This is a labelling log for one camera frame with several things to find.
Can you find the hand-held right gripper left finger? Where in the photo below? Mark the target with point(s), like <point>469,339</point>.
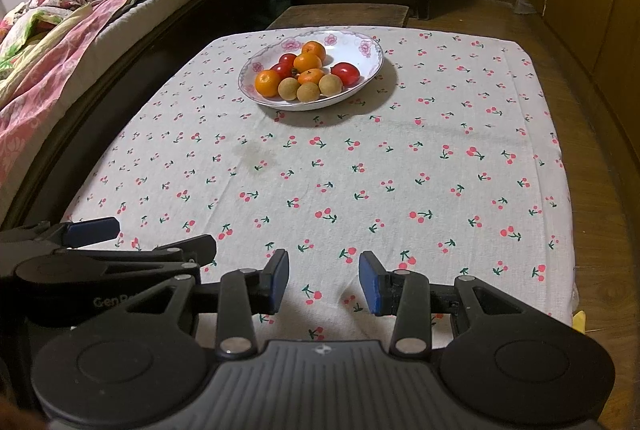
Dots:
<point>280,282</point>

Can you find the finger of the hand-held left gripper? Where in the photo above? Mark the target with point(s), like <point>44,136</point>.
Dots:
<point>195,250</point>
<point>92,231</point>

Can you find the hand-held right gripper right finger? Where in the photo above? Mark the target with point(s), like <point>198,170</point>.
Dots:
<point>370,282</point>

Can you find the small orange mandarin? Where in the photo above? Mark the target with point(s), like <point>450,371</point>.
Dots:
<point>315,50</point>
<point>267,83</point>
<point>307,62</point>
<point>311,76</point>

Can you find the brown longan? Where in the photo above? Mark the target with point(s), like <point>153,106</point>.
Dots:
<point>330,84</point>
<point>308,92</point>
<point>289,89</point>

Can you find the small red cherry tomato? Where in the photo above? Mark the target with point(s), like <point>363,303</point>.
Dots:
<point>281,70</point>
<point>287,59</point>

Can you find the large red cherry tomato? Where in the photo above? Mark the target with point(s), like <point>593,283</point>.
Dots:
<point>346,73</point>

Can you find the white floral rimmed plate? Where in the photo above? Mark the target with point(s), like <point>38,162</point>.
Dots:
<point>350,53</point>

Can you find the cherry print tablecloth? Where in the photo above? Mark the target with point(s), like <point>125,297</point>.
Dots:
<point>350,170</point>

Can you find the pink floral blanket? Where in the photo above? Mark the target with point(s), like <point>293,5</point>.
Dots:
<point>60,75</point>

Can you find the bed with pink bedding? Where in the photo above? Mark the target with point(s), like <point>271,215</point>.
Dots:
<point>165,55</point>

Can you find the yellow green floral quilt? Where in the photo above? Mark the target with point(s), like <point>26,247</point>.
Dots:
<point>30,45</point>

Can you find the yellow paper scrap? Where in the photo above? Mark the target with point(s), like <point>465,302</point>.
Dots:
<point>578,320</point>

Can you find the brown wooden bench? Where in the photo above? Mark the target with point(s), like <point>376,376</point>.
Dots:
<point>340,15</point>

